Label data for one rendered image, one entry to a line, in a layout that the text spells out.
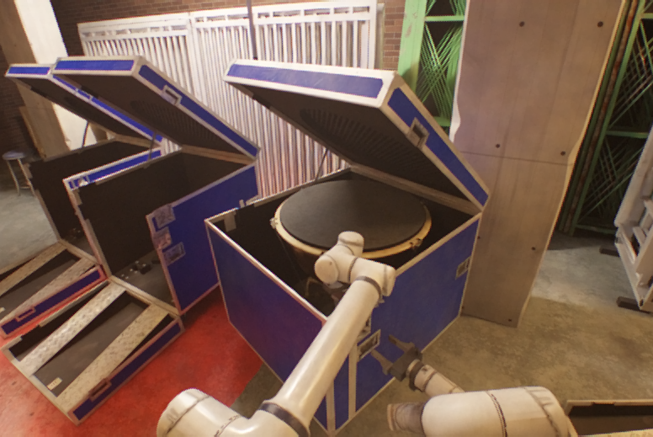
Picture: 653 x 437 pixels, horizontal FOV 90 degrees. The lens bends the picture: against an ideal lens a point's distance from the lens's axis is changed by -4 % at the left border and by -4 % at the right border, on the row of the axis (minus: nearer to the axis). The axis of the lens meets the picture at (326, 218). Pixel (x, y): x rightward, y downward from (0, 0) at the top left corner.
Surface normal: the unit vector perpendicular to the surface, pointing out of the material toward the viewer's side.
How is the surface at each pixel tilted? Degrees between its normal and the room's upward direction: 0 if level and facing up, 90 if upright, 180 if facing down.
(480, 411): 15
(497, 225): 90
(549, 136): 90
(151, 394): 0
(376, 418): 0
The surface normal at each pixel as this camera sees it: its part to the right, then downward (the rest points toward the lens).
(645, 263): -0.46, 0.45
